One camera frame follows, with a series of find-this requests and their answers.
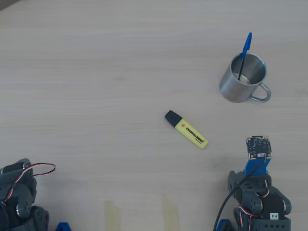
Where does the gray gripper without camera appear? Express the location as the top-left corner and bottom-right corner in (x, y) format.
(9, 158), (37, 195)

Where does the gray gripper with camera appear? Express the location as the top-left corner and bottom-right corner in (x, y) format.
(228, 170), (273, 205)

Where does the yellow Stabilo Boss highlighter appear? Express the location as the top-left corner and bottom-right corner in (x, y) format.
(164, 110), (209, 150)

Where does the blue capped ballpoint pen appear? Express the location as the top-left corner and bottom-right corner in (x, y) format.
(238, 32), (253, 81)

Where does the yellowish masking tape strip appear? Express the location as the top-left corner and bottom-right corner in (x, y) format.
(104, 201), (121, 231)
(161, 193), (180, 231)

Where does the silver steel mug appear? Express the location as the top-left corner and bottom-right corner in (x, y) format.
(219, 52), (272, 103)

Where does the red white black servo wire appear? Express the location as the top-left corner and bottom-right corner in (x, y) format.
(237, 179), (270, 231)
(3, 163), (56, 205)

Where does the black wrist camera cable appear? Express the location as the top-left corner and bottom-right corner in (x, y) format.
(213, 155), (267, 231)

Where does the gray robot arm without camera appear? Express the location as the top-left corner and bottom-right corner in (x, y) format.
(0, 158), (50, 231)

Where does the black wrist camera circuit board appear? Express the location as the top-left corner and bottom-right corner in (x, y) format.
(245, 135), (274, 160)

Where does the blue robot arm base plate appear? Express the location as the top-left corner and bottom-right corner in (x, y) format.
(218, 218), (233, 231)
(55, 222), (73, 231)

